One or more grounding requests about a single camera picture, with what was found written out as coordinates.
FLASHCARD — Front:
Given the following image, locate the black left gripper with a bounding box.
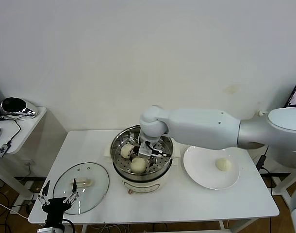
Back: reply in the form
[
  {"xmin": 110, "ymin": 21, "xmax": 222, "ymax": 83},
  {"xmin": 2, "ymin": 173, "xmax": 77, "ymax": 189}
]
[{"xmin": 37, "ymin": 178, "xmax": 80, "ymax": 228}]

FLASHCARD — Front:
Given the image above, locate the white steamed baozi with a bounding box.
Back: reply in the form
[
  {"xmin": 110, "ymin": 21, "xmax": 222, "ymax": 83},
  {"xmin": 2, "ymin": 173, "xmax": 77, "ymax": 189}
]
[
  {"xmin": 215, "ymin": 158, "xmax": 233, "ymax": 172},
  {"xmin": 130, "ymin": 158, "xmax": 147, "ymax": 173},
  {"xmin": 120, "ymin": 144, "xmax": 135, "ymax": 159}
]

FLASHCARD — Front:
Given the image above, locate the round glass lid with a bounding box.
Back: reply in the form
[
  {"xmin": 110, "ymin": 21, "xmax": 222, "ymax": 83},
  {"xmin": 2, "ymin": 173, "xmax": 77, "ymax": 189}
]
[{"xmin": 52, "ymin": 162, "xmax": 110, "ymax": 215}]

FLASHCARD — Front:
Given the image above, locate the perforated steel steamer basket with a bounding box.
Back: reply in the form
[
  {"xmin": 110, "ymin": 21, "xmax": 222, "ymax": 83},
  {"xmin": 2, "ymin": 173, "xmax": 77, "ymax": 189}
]
[{"xmin": 111, "ymin": 125, "xmax": 175, "ymax": 176}]

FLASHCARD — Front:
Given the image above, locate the white round plate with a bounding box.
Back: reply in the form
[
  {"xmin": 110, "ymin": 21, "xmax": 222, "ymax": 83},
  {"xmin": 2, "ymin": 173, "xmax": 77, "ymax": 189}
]
[{"xmin": 182, "ymin": 145, "xmax": 241, "ymax": 190}]

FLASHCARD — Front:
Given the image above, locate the small grey usb hub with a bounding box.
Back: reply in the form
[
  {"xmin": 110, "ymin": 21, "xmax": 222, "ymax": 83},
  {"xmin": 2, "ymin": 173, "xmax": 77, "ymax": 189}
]
[{"xmin": 0, "ymin": 143, "xmax": 12, "ymax": 159}]

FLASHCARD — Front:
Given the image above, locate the white side table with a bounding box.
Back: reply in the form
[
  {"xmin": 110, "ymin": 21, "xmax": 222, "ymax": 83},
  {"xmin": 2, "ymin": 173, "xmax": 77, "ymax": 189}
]
[
  {"xmin": 269, "ymin": 167, "xmax": 296, "ymax": 209},
  {"xmin": 0, "ymin": 106, "xmax": 47, "ymax": 202}
]

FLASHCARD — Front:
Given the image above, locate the shiny chrome headset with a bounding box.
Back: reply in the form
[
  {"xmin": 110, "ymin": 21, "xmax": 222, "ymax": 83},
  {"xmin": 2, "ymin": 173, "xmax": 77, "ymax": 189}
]
[{"xmin": 0, "ymin": 97, "xmax": 39, "ymax": 118}]

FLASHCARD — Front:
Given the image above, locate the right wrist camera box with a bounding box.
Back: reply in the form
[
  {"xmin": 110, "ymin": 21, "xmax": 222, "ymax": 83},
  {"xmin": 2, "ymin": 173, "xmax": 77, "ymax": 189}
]
[{"xmin": 138, "ymin": 139, "xmax": 155, "ymax": 157}]

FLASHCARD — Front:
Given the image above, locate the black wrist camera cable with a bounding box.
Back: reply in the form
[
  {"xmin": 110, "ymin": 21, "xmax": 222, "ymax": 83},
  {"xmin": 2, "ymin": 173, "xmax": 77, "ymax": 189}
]
[{"xmin": 148, "ymin": 144, "xmax": 167, "ymax": 156}]

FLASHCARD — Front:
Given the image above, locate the thin black cable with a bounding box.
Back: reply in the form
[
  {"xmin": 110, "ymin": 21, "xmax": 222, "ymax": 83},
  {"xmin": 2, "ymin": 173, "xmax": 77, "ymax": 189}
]
[{"xmin": 0, "ymin": 116, "xmax": 21, "ymax": 146}]

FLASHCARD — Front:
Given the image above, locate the black cable adapter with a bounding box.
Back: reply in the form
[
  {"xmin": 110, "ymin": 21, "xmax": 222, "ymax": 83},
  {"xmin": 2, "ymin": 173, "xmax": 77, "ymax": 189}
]
[{"xmin": 256, "ymin": 156, "xmax": 267, "ymax": 170}]

